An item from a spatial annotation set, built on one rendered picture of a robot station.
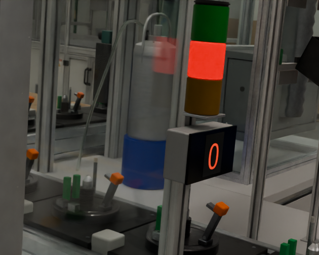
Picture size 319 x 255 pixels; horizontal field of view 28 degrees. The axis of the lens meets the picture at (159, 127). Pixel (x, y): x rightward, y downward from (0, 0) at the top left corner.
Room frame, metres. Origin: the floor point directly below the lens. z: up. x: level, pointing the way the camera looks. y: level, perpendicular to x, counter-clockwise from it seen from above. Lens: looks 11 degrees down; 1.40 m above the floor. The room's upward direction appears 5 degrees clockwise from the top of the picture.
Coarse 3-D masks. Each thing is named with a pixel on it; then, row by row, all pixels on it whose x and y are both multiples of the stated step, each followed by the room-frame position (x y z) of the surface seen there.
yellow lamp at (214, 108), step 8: (192, 80) 0.87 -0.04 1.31; (200, 80) 0.86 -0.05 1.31; (208, 80) 0.86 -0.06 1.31; (216, 80) 0.87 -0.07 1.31; (192, 88) 0.87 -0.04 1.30; (200, 88) 0.86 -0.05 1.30; (208, 88) 0.86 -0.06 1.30; (216, 88) 0.87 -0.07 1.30; (192, 96) 0.87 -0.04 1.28; (200, 96) 0.86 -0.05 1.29; (208, 96) 0.86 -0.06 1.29; (216, 96) 0.87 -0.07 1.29; (192, 104) 0.87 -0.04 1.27; (200, 104) 0.86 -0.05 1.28; (208, 104) 0.86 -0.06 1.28; (216, 104) 0.87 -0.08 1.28; (192, 112) 0.87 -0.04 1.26; (200, 112) 0.86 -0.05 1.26; (208, 112) 0.86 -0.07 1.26; (216, 112) 0.87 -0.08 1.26
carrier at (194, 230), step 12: (192, 228) 1.17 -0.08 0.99; (204, 228) 1.23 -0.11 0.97; (192, 240) 1.10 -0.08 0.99; (204, 240) 1.08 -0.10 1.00; (216, 240) 1.11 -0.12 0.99; (228, 240) 1.17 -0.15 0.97; (240, 240) 1.18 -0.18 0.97; (192, 252) 1.06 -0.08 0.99; (204, 252) 1.06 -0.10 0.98; (216, 252) 1.10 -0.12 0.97; (228, 252) 1.11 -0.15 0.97; (240, 252) 1.11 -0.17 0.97; (252, 252) 1.12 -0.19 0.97; (264, 252) 1.14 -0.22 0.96
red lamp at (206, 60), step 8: (192, 48) 0.88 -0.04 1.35; (200, 48) 0.87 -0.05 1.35; (208, 48) 0.86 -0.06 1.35; (216, 48) 0.87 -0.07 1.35; (224, 48) 0.88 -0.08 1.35; (192, 56) 0.87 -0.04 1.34; (200, 56) 0.87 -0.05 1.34; (208, 56) 0.86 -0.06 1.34; (216, 56) 0.87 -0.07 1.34; (224, 56) 0.88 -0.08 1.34; (192, 64) 0.87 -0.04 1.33; (200, 64) 0.87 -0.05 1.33; (208, 64) 0.86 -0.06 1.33; (216, 64) 0.87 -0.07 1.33; (192, 72) 0.87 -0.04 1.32; (200, 72) 0.86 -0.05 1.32; (208, 72) 0.86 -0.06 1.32; (216, 72) 0.87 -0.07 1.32
